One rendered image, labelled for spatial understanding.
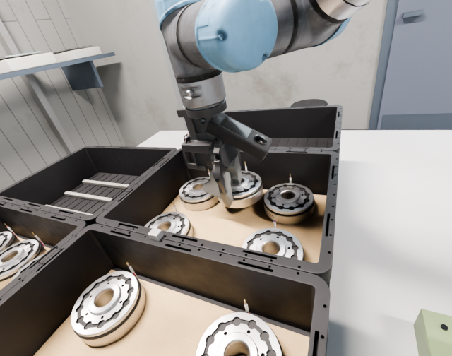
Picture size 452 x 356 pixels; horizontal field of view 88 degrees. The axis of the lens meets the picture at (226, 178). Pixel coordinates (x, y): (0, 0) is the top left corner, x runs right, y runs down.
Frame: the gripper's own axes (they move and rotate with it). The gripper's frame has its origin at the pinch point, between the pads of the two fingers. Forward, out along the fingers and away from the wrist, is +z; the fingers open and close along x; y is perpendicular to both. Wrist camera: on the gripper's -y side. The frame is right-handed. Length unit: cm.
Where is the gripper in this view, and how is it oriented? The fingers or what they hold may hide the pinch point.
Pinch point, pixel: (235, 195)
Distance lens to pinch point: 50.4
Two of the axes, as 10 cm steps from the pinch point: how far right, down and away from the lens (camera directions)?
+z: 1.8, 8.2, 5.5
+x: -3.8, 5.7, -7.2
